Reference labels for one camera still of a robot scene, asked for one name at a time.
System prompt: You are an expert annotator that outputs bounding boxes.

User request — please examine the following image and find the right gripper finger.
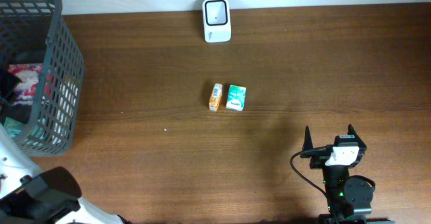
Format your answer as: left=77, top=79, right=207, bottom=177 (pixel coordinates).
left=302, top=126, right=313, bottom=151
left=347, top=124, right=362, bottom=143

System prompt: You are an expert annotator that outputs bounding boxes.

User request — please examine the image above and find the teal wet wipes pouch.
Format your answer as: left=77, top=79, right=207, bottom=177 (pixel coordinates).
left=3, top=117, right=25, bottom=138

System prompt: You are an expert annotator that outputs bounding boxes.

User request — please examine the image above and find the red purple snack bag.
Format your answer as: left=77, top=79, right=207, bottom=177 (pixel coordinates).
left=8, top=63, right=43, bottom=106

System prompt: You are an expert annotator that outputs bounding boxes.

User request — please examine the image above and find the green tissue pack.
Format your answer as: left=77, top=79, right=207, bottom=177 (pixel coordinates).
left=226, top=85, right=246, bottom=111

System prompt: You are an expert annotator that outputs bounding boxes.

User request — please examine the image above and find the small orange box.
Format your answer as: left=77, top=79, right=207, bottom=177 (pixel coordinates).
left=209, top=83, right=223, bottom=111

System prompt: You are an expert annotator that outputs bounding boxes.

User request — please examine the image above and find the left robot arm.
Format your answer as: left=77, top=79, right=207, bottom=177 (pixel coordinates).
left=1, top=126, right=129, bottom=223

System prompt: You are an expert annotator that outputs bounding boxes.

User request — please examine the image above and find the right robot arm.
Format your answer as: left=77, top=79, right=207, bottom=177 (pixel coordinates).
left=291, top=125, right=393, bottom=224

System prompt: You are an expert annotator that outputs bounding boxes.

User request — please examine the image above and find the white barcode scanner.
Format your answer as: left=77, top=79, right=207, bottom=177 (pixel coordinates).
left=202, top=0, right=232, bottom=43

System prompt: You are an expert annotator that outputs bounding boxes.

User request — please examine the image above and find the grey plastic mesh basket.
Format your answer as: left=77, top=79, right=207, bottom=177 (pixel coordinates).
left=1, top=0, right=85, bottom=156

